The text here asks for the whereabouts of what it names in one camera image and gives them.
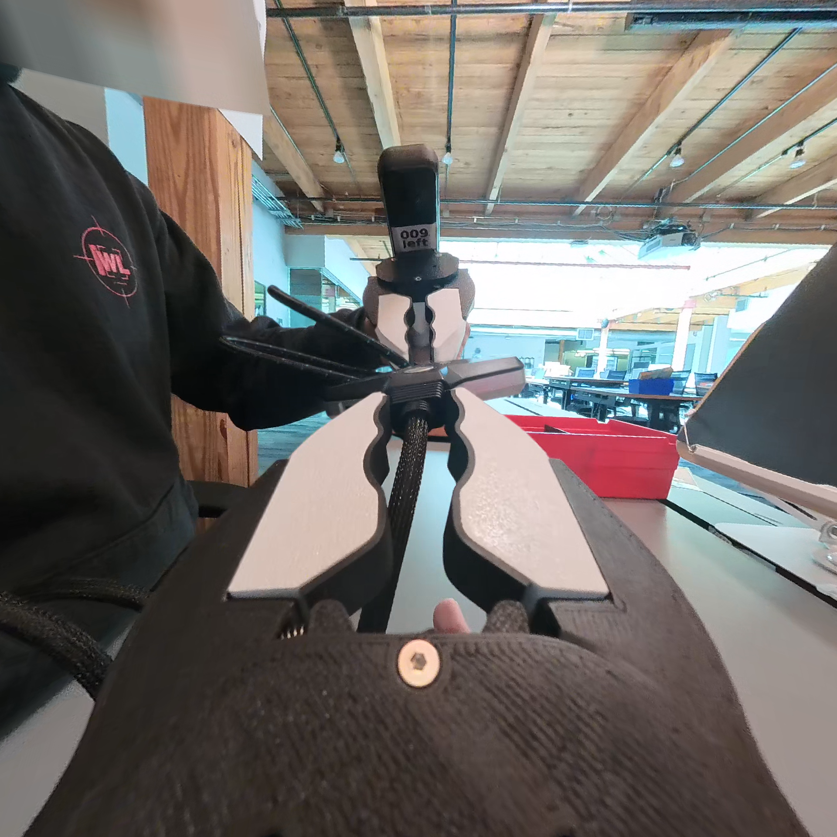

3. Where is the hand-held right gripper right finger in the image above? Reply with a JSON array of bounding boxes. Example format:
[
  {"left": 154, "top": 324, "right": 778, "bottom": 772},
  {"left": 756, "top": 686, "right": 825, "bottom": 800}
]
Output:
[{"left": 443, "top": 387, "right": 613, "bottom": 609}]

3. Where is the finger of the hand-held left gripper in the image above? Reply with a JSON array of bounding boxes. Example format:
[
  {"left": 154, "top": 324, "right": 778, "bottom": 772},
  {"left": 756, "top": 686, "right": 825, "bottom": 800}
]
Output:
[
  {"left": 373, "top": 292, "right": 419, "bottom": 366},
  {"left": 424, "top": 291, "right": 470, "bottom": 366}
]

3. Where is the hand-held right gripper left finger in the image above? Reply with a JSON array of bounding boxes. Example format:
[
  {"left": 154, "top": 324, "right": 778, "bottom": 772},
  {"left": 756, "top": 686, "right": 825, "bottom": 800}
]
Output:
[{"left": 225, "top": 391, "right": 395, "bottom": 616}]

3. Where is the green-plug braided HDMI cable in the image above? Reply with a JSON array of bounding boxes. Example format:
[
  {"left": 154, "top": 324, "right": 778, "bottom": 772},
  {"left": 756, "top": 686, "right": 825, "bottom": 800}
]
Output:
[
  {"left": 219, "top": 335, "right": 393, "bottom": 381},
  {"left": 267, "top": 285, "right": 412, "bottom": 368}
]

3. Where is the thick black braided cable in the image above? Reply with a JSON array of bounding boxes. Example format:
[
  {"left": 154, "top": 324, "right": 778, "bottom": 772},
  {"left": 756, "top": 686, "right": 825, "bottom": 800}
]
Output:
[{"left": 0, "top": 408, "right": 430, "bottom": 702}]

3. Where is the red bin with black divider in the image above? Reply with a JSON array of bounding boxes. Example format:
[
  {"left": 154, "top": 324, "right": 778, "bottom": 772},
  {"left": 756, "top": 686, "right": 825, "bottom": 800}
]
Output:
[{"left": 504, "top": 414, "right": 681, "bottom": 501}]

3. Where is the grey desk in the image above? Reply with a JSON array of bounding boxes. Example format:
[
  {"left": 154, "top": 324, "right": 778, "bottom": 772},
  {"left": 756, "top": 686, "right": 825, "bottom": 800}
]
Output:
[
  {"left": 0, "top": 399, "right": 837, "bottom": 837},
  {"left": 667, "top": 480, "right": 837, "bottom": 606}
]

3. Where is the person's right hand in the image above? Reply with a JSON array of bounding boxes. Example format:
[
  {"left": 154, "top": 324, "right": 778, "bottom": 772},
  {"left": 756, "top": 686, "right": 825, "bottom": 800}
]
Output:
[{"left": 433, "top": 598, "right": 473, "bottom": 635}]

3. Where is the row of office desks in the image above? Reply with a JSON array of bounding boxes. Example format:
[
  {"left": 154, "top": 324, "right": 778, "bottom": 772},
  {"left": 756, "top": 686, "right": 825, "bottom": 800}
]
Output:
[{"left": 523, "top": 363, "right": 720, "bottom": 436}]

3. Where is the white paper notice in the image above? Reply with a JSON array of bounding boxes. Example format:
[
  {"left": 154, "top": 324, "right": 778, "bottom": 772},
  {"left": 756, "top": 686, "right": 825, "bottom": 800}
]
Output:
[{"left": 219, "top": 108, "right": 267, "bottom": 161}]

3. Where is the wooden pillar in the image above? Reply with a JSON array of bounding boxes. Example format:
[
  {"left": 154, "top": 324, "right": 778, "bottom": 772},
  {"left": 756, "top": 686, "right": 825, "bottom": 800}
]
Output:
[{"left": 144, "top": 97, "right": 259, "bottom": 488}]

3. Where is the ceiling projector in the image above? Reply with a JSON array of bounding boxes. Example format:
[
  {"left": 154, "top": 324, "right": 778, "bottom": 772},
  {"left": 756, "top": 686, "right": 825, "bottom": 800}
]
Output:
[{"left": 637, "top": 222, "right": 702, "bottom": 259}]

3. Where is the tablet on white stand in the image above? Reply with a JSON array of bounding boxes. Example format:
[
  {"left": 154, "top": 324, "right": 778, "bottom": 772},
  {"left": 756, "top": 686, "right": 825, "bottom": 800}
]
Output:
[
  {"left": 680, "top": 245, "right": 837, "bottom": 488},
  {"left": 675, "top": 437, "right": 837, "bottom": 599}
]

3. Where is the person's black hoodie torso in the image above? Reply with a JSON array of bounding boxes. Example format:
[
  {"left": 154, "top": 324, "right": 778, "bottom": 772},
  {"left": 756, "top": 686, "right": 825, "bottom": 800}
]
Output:
[{"left": 0, "top": 62, "right": 262, "bottom": 740}]

